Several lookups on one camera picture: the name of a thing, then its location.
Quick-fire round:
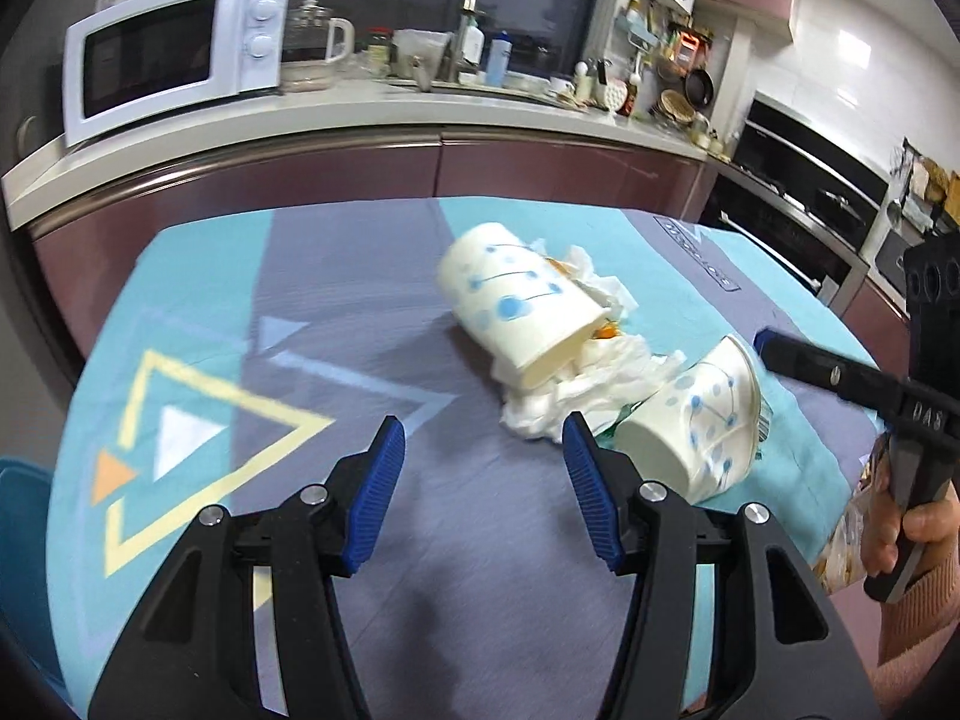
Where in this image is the mauve kitchen counter cabinet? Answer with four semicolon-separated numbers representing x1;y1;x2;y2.
0;77;715;398

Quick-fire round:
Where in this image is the white soap bottle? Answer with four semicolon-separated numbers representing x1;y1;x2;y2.
459;15;485;76

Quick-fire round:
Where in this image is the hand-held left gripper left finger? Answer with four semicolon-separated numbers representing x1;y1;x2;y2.
88;415;410;720

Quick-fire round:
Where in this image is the person's right forearm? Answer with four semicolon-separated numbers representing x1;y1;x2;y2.
876;536;960;695

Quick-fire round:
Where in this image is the person's right hand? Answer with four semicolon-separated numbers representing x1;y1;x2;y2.
860;457;960;580

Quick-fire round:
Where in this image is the clear plastic container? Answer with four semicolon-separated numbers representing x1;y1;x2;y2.
393;28;452;80

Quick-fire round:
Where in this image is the teal wall shelf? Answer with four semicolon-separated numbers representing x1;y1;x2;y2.
621;11;662;47

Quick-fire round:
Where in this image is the glass kettle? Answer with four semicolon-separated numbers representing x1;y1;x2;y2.
281;0;356;92

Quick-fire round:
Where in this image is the black built-in oven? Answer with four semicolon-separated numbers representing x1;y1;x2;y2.
705;92;895;302

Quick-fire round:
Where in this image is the crinkled clear plastic bag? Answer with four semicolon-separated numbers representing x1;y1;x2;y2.
816;435;880;595

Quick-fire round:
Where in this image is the white microwave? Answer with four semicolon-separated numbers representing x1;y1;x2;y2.
62;0;293;149

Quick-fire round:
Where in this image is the blue dotted paper cup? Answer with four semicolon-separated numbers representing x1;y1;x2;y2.
437;222;607;391
613;335;767;505

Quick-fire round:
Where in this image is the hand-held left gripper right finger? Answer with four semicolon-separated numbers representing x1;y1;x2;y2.
561;411;882;720

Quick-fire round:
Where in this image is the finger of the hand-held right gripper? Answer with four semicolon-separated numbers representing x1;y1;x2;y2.
754;328;912;421

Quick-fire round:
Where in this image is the blue capped bottle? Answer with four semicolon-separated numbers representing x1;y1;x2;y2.
487;31;512;87

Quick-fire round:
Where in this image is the blue trash bin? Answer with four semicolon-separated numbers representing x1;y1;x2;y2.
0;457;55;691

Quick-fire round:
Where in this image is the teal grey patterned tablecloth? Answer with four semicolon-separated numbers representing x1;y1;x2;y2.
45;196;887;720

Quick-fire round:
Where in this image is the green clear plastic wrapper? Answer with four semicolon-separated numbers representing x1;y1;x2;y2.
596;399;650;442

